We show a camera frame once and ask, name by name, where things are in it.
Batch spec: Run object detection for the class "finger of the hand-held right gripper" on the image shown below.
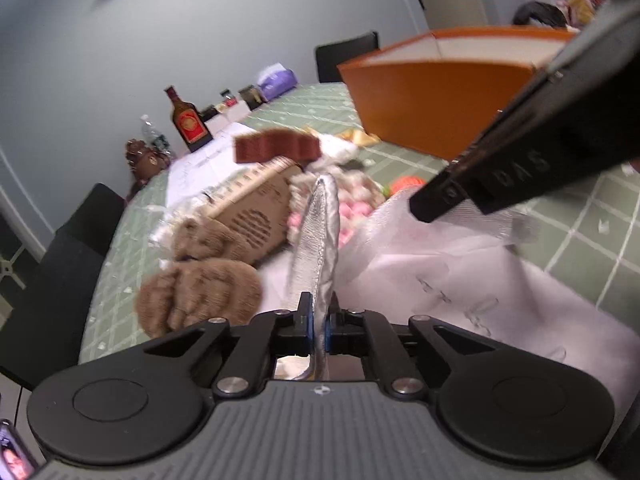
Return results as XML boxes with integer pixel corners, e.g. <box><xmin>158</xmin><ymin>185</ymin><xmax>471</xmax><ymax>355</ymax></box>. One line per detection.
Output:
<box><xmin>409</xmin><ymin>160</ymin><xmax>483</xmax><ymax>224</ymax></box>

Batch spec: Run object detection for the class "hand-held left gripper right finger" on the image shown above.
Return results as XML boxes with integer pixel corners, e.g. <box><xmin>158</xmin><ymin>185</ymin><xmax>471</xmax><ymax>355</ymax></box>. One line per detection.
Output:
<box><xmin>324</xmin><ymin>294</ymin><xmax>501</xmax><ymax>398</ymax></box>

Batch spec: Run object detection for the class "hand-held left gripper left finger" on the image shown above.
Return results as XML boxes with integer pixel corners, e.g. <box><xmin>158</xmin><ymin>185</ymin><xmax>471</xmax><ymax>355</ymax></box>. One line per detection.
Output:
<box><xmin>142</xmin><ymin>291</ymin><xmax>316</xmax><ymax>400</ymax></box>

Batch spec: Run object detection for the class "white sheer fabric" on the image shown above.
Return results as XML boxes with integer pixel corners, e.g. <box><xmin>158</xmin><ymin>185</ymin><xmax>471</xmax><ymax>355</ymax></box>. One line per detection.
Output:
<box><xmin>340</xmin><ymin>187</ymin><xmax>538</xmax><ymax>301</ymax></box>

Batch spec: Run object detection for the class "silver foil packet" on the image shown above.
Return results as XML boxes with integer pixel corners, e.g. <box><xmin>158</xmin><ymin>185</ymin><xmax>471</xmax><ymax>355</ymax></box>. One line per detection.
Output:
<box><xmin>285</xmin><ymin>174</ymin><xmax>342</xmax><ymax>382</ymax></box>

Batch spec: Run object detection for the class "pink and white plush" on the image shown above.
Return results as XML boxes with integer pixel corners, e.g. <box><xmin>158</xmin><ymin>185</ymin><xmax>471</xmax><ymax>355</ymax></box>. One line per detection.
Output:
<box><xmin>287</xmin><ymin>165</ymin><xmax>388</xmax><ymax>248</ymax></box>

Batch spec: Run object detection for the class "orange storage box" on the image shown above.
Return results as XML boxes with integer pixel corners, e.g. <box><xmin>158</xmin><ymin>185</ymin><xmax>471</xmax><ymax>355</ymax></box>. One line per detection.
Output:
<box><xmin>336</xmin><ymin>27</ymin><xmax>581</xmax><ymax>161</ymax></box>

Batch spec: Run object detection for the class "white fluffy plush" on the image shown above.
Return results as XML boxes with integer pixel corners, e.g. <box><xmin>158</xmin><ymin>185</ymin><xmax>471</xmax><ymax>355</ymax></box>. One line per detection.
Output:
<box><xmin>315</xmin><ymin>134</ymin><xmax>361</xmax><ymax>166</ymax></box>

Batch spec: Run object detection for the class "green grid tablecloth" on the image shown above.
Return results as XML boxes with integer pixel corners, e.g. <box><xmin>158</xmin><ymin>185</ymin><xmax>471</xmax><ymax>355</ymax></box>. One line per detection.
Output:
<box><xmin>77</xmin><ymin>82</ymin><xmax>640</xmax><ymax>366</ymax></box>

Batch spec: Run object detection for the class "white printed table runner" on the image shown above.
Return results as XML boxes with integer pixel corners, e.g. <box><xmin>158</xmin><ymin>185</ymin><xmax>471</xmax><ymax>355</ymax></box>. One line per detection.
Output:
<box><xmin>165</xmin><ymin>122</ymin><xmax>640</xmax><ymax>401</ymax></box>

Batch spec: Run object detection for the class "black chair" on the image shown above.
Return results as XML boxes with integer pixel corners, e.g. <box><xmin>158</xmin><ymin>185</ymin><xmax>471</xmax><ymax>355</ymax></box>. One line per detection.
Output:
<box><xmin>0</xmin><ymin>182</ymin><xmax>126</xmax><ymax>391</ymax></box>
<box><xmin>315</xmin><ymin>31</ymin><xmax>380</xmax><ymax>84</ymax></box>

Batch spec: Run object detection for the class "reddish brown chocolate bar plush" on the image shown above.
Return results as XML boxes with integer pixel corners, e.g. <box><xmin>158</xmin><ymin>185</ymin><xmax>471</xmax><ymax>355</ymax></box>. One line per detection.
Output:
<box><xmin>234</xmin><ymin>129</ymin><xmax>322</xmax><ymax>165</ymax></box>

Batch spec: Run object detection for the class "purple tissue pack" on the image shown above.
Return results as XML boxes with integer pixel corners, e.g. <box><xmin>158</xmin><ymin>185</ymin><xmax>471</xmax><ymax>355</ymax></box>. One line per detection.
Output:
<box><xmin>256</xmin><ymin>62</ymin><xmax>300</xmax><ymax>102</ymax></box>

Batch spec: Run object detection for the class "white cardboard box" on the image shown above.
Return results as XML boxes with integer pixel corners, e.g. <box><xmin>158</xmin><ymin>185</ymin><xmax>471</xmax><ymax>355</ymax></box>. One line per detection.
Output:
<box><xmin>202</xmin><ymin>105</ymin><xmax>251</xmax><ymax>133</ymax></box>

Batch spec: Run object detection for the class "brown liquor bottle red label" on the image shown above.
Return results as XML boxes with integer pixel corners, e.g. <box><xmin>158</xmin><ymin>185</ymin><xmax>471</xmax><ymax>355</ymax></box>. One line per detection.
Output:
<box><xmin>164</xmin><ymin>85</ymin><xmax>215</xmax><ymax>154</ymax></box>

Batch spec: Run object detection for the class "clear glass bottle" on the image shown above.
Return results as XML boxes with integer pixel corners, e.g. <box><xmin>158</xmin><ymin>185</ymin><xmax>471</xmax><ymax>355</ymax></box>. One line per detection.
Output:
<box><xmin>140</xmin><ymin>114</ymin><xmax>173</xmax><ymax>158</ymax></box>

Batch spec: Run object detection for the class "smartphone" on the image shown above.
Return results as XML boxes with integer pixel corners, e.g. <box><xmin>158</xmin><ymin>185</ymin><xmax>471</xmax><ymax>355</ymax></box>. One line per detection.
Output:
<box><xmin>0</xmin><ymin>419</ymin><xmax>41</xmax><ymax>480</ymax></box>

